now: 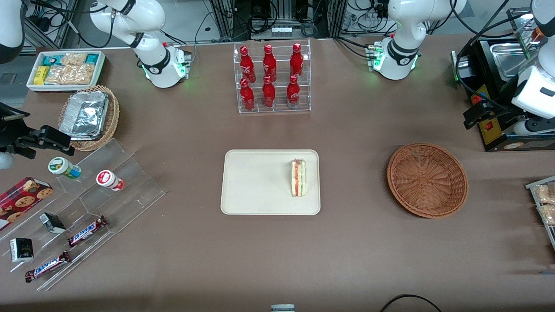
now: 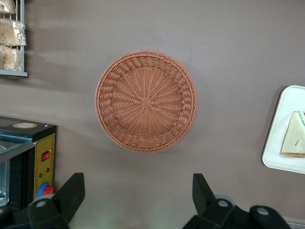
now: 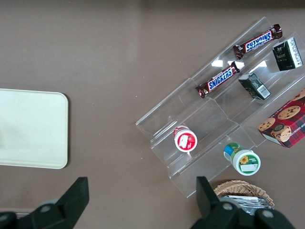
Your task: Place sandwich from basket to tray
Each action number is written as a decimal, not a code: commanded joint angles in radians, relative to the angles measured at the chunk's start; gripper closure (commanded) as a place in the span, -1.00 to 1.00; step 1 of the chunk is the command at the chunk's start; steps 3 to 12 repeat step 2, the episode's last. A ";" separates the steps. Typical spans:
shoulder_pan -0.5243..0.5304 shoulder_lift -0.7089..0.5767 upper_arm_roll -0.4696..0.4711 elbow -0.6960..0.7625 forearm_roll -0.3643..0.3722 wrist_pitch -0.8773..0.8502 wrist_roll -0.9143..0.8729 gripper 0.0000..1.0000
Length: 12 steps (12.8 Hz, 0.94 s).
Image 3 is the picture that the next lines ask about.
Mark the small dark green carton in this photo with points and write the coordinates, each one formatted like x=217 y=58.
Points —
x=254 y=86
x=287 y=55

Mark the aluminium foil tray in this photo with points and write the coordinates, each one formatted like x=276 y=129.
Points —
x=245 y=201

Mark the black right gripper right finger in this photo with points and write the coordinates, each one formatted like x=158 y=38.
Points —
x=207 y=200

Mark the Snickers chocolate bar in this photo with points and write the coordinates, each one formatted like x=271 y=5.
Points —
x=258 y=41
x=218 y=81

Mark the light wicker basket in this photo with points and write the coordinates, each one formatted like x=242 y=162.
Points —
x=240 y=187

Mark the red tartan cookie box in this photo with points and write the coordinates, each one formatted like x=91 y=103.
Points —
x=286 y=124

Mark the red label yogurt cup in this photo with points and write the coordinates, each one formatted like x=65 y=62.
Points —
x=186 y=142

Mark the clear acrylic stepped stand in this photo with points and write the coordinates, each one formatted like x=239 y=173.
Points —
x=252 y=64
x=209 y=124

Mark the beige rectangular tray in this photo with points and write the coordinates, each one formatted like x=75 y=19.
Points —
x=33 y=128

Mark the green label yogurt cup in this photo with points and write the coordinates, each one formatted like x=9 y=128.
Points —
x=245 y=162

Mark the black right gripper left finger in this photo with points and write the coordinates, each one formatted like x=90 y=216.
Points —
x=71 y=202

